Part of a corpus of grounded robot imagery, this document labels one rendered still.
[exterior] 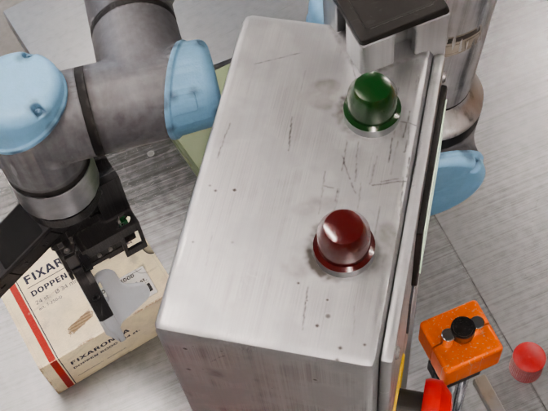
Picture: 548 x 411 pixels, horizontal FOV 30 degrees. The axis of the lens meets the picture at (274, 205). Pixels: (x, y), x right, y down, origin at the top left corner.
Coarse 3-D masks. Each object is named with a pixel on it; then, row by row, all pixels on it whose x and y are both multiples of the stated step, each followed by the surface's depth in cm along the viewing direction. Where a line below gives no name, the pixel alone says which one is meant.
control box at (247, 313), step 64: (256, 64) 48; (320, 64) 48; (256, 128) 46; (320, 128) 46; (192, 192) 46; (256, 192) 45; (320, 192) 45; (384, 192) 44; (192, 256) 44; (256, 256) 43; (384, 256) 43; (192, 320) 42; (256, 320) 42; (320, 320) 42; (384, 320) 42; (192, 384) 47; (256, 384) 45; (320, 384) 43; (384, 384) 43
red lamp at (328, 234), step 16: (320, 224) 42; (336, 224) 41; (352, 224) 41; (368, 224) 42; (320, 240) 41; (336, 240) 41; (352, 240) 41; (368, 240) 41; (320, 256) 42; (336, 256) 41; (352, 256) 41; (368, 256) 42; (336, 272) 42; (352, 272) 42
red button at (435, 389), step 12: (432, 384) 54; (444, 384) 54; (408, 396) 54; (420, 396) 54; (432, 396) 53; (444, 396) 53; (396, 408) 54; (408, 408) 54; (420, 408) 54; (432, 408) 53; (444, 408) 53
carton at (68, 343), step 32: (32, 288) 107; (64, 288) 107; (160, 288) 106; (32, 320) 105; (64, 320) 105; (96, 320) 105; (128, 320) 105; (32, 352) 104; (64, 352) 103; (96, 352) 107; (64, 384) 108
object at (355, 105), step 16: (368, 80) 45; (384, 80) 45; (352, 96) 45; (368, 96) 44; (384, 96) 44; (352, 112) 45; (368, 112) 44; (384, 112) 44; (400, 112) 46; (352, 128) 46; (368, 128) 45; (384, 128) 45
